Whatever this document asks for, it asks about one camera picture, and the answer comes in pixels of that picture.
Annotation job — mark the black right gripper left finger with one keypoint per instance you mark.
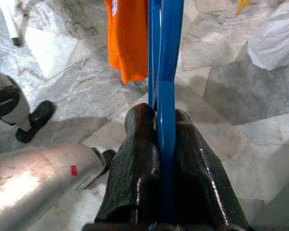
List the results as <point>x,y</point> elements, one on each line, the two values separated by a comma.
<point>135,168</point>

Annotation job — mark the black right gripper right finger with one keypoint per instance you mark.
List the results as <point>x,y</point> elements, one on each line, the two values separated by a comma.
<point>197,180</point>

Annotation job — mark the blue plastic clothes hanger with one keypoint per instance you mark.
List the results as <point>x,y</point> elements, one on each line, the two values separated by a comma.
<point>167,72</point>

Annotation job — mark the orange t-shirt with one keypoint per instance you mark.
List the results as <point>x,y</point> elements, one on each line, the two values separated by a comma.
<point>127,43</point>

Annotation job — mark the silver right robot leg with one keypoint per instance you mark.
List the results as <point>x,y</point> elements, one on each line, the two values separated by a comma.
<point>38,173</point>

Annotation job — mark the white t-shirt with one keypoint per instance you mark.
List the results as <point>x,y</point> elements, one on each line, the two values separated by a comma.
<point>274,43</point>

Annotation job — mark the yellow t-shirt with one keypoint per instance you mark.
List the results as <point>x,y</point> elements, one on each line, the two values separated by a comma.
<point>242,6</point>

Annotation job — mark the white plastic folding table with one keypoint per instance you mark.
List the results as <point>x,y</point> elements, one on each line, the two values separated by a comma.
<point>10,21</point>

